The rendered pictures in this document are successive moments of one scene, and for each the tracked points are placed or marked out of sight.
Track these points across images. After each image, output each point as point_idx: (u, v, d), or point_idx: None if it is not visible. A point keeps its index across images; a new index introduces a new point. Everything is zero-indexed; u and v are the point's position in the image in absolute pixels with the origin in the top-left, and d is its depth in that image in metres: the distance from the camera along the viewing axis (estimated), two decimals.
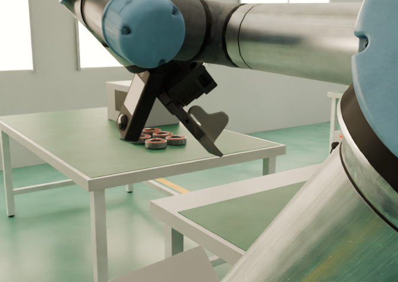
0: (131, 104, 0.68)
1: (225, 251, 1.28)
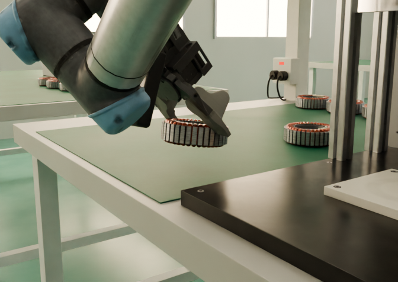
0: None
1: (67, 166, 0.90)
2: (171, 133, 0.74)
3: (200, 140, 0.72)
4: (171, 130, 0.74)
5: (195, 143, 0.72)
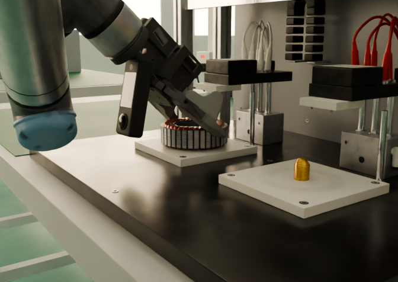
0: (127, 99, 0.69)
1: None
2: (168, 137, 0.74)
3: (196, 143, 0.73)
4: (167, 134, 0.74)
5: (192, 147, 0.73)
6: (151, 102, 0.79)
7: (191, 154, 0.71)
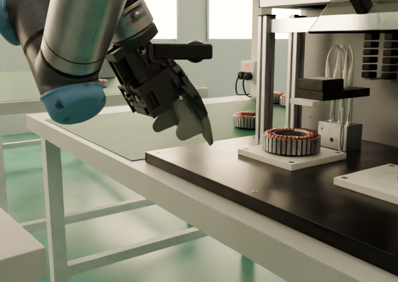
0: None
1: (69, 143, 1.22)
2: (273, 146, 0.88)
3: (299, 150, 0.86)
4: (273, 143, 0.88)
5: (295, 153, 0.86)
6: (199, 101, 0.72)
7: (297, 160, 0.85)
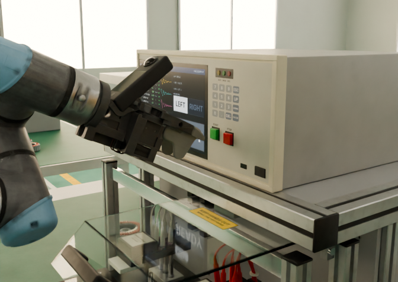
0: (134, 74, 0.71)
1: None
2: None
3: None
4: None
5: None
6: (182, 120, 0.72)
7: None
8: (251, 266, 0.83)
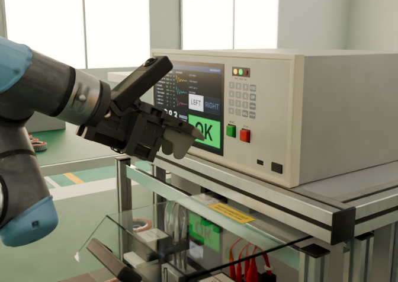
0: (134, 74, 0.71)
1: None
2: None
3: None
4: None
5: None
6: (182, 120, 0.72)
7: None
8: (266, 260, 0.85)
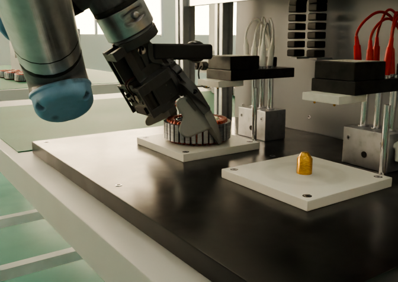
0: None
1: None
2: (171, 133, 0.74)
3: (199, 138, 0.73)
4: (171, 130, 0.74)
5: (195, 142, 0.73)
6: (200, 96, 0.71)
7: (193, 149, 0.71)
8: None
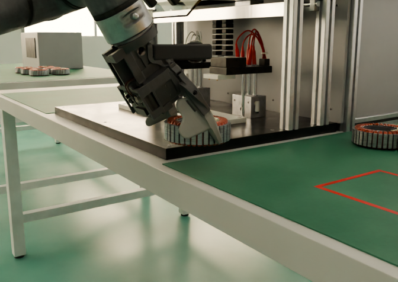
0: None
1: (12, 107, 1.62)
2: (172, 134, 0.74)
3: (199, 140, 0.73)
4: (171, 130, 0.74)
5: (195, 143, 0.73)
6: (199, 96, 0.71)
7: None
8: (262, 47, 1.17)
